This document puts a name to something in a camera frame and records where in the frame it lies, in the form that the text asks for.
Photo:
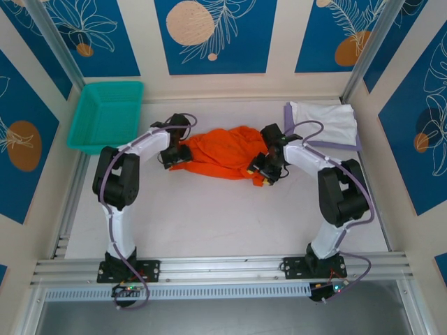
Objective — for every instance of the aluminium frame post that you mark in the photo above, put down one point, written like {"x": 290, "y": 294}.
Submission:
{"x": 56, "y": 38}
{"x": 370, "y": 45}

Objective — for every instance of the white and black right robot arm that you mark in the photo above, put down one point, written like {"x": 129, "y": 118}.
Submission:
{"x": 328, "y": 240}

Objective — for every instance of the teal plastic basket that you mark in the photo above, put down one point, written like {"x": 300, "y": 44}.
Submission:
{"x": 104, "y": 115}

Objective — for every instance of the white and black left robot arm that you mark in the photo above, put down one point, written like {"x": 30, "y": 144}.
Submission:
{"x": 118, "y": 227}

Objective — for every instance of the orange t-shirt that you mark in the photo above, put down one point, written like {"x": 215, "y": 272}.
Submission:
{"x": 223, "y": 153}

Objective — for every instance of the grey metal panel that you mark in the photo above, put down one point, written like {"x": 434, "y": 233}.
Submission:
{"x": 223, "y": 317}

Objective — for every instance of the blue floral wall poster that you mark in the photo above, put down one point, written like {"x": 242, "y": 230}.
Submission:
{"x": 42, "y": 52}
{"x": 21, "y": 174}
{"x": 412, "y": 28}
{"x": 324, "y": 35}
{"x": 216, "y": 52}
{"x": 104, "y": 35}
{"x": 412, "y": 139}

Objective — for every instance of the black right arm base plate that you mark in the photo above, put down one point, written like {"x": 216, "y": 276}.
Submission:
{"x": 293, "y": 267}

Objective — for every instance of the small circuit board with LEDs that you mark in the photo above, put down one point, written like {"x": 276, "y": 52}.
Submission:
{"x": 331, "y": 289}
{"x": 129, "y": 289}

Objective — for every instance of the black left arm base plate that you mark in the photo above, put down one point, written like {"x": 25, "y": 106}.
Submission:
{"x": 152, "y": 270}

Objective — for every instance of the aluminium mounting rail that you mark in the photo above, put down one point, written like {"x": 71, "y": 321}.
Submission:
{"x": 223, "y": 267}

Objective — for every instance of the folded white t-shirt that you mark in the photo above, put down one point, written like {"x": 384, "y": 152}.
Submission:
{"x": 331, "y": 122}

